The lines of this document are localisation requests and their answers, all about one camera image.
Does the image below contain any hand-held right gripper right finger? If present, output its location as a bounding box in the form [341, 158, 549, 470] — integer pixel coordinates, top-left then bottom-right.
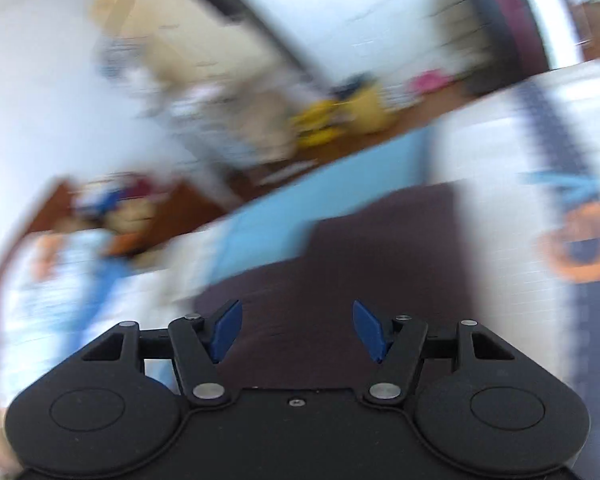
[352, 300, 516, 406]

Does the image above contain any dark brown garment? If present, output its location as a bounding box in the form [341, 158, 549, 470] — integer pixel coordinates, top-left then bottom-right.
[192, 182, 481, 392]

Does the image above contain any yellow trash bin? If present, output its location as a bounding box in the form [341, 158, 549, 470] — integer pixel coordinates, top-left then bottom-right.
[342, 77, 397, 134]

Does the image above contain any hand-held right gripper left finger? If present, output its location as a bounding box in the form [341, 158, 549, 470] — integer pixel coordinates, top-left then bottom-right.
[82, 299, 243, 408]

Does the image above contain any black suitcase with red stripe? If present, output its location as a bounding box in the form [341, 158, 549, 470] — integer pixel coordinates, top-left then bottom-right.
[462, 0, 554, 97]

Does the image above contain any brown wooden furniture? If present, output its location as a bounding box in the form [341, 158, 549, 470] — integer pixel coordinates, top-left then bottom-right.
[27, 172, 241, 261]

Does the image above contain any yellow plastic bag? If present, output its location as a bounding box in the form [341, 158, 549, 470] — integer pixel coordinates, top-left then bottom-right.
[294, 100, 339, 127]
[299, 125, 344, 149]

